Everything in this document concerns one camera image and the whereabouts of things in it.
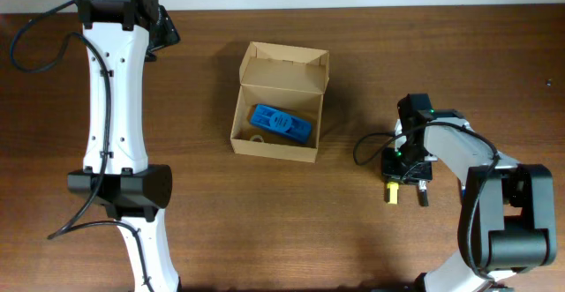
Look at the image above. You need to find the blue whiteboard duster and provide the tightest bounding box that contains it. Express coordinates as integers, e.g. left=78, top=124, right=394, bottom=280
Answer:
left=250, top=104, right=313, bottom=144

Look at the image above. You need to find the black whiteboard marker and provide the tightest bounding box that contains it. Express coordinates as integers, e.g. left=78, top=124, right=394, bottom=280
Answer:
left=418, top=180, right=429, bottom=207

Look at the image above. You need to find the yellow highlighter pen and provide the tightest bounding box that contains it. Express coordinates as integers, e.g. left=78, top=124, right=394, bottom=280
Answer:
left=385, top=181, right=399, bottom=205

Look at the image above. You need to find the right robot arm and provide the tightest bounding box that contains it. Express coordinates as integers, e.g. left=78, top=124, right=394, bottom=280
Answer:
left=380, top=94, right=558, bottom=291

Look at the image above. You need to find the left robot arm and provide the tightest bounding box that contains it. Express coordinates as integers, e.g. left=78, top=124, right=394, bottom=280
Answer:
left=68, top=0, right=182, bottom=291

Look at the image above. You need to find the brown cardboard box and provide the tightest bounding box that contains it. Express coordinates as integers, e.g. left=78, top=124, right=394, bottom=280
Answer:
left=230, top=41, right=329, bottom=163

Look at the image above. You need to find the yellow tape roll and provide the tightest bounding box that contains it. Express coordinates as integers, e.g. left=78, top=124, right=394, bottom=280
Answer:
left=249, top=134, right=265, bottom=143

